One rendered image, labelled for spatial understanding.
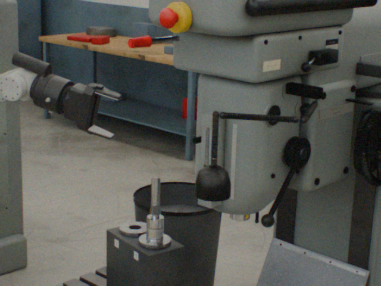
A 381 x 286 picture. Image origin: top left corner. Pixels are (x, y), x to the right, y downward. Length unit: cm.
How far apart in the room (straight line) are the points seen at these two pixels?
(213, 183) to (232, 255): 329
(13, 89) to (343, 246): 96
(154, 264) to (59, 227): 316
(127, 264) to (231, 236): 297
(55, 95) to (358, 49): 74
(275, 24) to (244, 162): 31
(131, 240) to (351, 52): 78
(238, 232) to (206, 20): 373
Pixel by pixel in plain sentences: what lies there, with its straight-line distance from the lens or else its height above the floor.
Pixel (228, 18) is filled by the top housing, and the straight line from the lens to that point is 142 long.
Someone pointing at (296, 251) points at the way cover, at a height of 106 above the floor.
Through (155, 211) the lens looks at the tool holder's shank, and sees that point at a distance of 200.
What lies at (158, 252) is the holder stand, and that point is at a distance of 200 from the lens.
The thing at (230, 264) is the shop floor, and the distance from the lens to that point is 460.
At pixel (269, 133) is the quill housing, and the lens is 161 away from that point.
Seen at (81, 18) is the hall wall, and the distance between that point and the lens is 870.
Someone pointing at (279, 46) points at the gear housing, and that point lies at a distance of 155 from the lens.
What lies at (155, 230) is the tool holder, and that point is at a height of 115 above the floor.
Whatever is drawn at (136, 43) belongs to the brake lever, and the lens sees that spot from 153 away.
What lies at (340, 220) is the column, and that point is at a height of 119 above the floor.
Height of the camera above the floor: 191
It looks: 15 degrees down
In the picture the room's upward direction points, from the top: 2 degrees clockwise
